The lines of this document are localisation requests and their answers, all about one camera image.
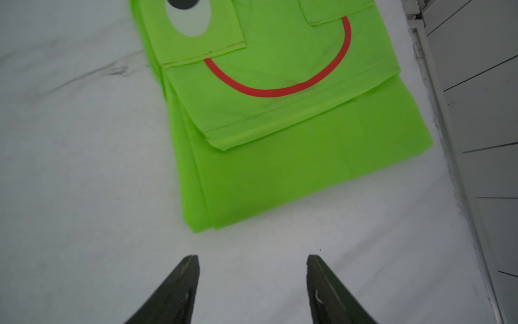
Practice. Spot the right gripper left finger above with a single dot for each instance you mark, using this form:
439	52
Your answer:
173	301

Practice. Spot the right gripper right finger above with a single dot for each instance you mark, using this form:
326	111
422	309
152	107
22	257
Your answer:
330	301

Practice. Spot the green frog raincoat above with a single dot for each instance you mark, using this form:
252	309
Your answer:
272	101

